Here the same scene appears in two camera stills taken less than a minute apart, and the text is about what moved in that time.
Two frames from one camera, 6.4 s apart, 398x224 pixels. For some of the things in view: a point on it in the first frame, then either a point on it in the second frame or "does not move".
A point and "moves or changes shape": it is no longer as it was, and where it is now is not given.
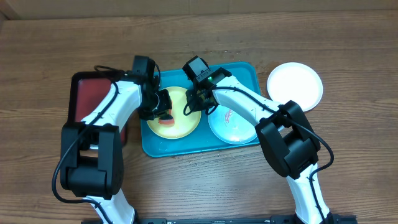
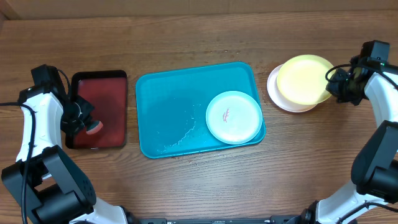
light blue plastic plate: x=231 y=126 does not move
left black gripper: x=165 y=106 -> x=70 y=127
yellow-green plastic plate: x=185 y=125 -> x=302 y=79
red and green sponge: x=167 y=119 moves or changes shape
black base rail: x=272 y=219 does not move
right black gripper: x=196 y=99 -> x=333 y=88
